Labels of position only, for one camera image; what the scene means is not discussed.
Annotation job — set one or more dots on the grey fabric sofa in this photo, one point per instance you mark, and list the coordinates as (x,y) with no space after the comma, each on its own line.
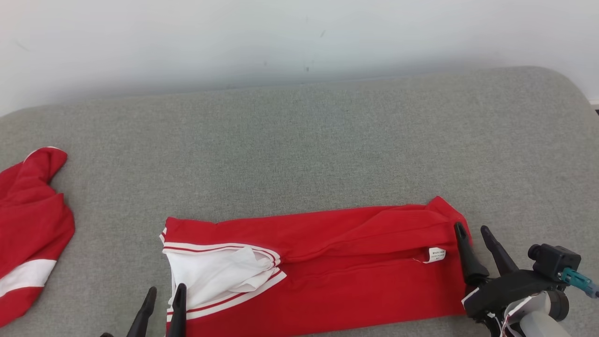
(299,150)

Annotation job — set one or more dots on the red basketball jersey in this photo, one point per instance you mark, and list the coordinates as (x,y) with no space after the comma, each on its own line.
(355,281)

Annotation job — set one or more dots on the red shorts with white stripe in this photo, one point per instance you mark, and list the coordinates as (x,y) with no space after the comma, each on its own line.
(28,220)

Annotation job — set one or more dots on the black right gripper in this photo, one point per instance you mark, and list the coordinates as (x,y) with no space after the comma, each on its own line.
(500,292)

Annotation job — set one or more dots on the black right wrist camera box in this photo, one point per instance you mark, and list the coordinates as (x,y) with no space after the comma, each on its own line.
(557,260)

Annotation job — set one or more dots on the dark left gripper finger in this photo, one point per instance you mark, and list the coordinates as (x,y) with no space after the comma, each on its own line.
(178,313)
(142,318)

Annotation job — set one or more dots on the teal right camera connector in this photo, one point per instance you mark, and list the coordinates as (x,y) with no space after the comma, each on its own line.
(580,281)

